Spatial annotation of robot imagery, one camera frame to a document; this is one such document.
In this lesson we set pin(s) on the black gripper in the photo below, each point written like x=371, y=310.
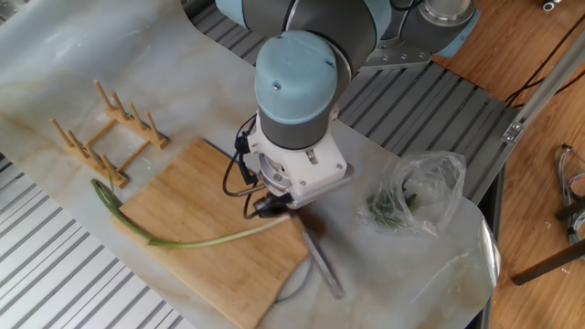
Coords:
x=279, y=199

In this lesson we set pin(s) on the steel cleaver knife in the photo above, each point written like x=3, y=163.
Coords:
x=324, y=267

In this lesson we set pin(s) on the green garlic stalk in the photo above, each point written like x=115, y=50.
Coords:
x=105, y=196

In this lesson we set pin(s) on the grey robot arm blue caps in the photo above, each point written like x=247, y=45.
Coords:
x=297, y=77

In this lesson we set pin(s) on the chopped green garlic leaves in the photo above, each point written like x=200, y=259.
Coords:
x=384, y=210

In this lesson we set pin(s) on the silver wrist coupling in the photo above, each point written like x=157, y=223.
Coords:
x=274, y=173

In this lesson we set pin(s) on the wooden peg dish rack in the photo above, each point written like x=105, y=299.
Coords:
x=137, y=129

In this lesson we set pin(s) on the clear plastic bag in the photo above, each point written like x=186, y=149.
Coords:
x=439, y=183

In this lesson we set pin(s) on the black metal bar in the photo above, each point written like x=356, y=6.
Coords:
x=548, y=262
x=571, y=210

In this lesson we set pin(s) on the silver wrist camera bar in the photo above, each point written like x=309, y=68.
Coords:
x=320, y=194

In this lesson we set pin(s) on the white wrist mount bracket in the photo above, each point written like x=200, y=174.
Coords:
x=311, y=169

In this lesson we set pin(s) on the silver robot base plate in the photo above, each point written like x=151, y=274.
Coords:
x=397, y=57

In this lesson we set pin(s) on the aluminium frame post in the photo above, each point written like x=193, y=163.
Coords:
x=544, y=89

